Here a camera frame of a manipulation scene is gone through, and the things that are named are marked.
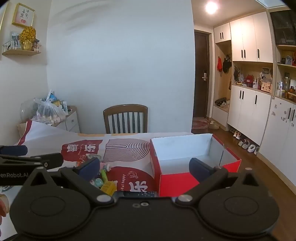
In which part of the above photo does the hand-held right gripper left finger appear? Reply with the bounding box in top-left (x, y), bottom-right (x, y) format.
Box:
top-left (21, 158), bottom-right (115, 207)

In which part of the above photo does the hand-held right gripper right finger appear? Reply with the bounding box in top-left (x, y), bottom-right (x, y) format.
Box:
top-left (175, 158), bottom-right (270, 205)

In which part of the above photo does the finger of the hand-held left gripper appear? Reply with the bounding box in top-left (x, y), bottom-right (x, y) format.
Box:
top-left (0, 153), bottom-right (64, 171)
top-left (0, 145), bottom-right (28, 156)

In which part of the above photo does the red and white cardboard box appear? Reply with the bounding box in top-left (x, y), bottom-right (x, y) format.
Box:
top-left (150, 134), bottom-right (242, 197)

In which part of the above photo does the yellow toy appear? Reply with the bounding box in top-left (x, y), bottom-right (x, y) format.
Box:
top-left (100, 181), bottom-right (117, 197)

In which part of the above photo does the person's left hand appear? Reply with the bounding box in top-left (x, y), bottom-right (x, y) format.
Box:
top-left (0, 194), bottom-right (10, 230)

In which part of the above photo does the red and white printed tablecloth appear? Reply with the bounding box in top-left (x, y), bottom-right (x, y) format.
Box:
top-left (14, 120), bottom-right (192, 197)

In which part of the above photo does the white bedside cabinet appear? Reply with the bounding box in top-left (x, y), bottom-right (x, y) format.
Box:
top-left (52, 105), bottom-right (80, 133)

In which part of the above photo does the patterned door rug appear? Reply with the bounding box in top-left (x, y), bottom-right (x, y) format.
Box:
top-left (191, 117), bottom-right (212, 129)

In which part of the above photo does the clear plastic bag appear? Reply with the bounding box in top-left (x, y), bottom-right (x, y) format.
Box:
top-left (33, 89), bottom-right (68, 124)

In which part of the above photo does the row of shoes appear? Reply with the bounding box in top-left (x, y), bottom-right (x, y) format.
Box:
top-left (229, 127), bottom-right (260, 155)

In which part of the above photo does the white shoe bench cabinet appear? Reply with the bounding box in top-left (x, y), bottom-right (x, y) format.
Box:
top-left (211, 105), bottom-right (231, 131)

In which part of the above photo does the brown wooden chair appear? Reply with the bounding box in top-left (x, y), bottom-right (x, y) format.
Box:
top-left (103, 104), bottom-right (148, 134)

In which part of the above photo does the white base cabinet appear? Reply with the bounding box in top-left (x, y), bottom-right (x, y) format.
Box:
top-left (227, 84), bottom-right (271, 149)

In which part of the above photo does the black hanging bag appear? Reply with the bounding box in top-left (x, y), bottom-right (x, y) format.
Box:
top-left (222, 54), bottom-right (232, 74)

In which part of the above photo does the dark brown door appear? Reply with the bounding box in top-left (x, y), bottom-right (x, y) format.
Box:
top-left (193, 30), bottom-right (212, 120)

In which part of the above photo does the small photo card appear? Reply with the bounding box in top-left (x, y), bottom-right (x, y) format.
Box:
top-left (10, 31), bottom-right (22, 49)

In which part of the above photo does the gold ornament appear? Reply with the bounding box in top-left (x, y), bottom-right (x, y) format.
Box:
top-left (20, 26), bottom-right (37, 50)

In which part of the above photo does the gold framed picture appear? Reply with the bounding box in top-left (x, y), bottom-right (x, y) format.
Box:
top-left (11, 3), bottom-right (36, 28)

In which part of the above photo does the round ceiling light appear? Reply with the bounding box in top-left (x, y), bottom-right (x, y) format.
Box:
top-left (205, 1), bottom-right (219, 14)

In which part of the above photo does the dark glass cabinet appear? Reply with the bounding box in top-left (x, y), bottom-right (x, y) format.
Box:
top-left (269, 10), bottom-right (296, 45)

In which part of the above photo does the wooden wall shelf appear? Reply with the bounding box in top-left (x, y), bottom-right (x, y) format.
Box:
top-left (2, 39), bottom-right (42, 56)

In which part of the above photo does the white wall cabinet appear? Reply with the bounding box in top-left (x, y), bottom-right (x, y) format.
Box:
top-left (213, 11), bottom-right (274, 63)

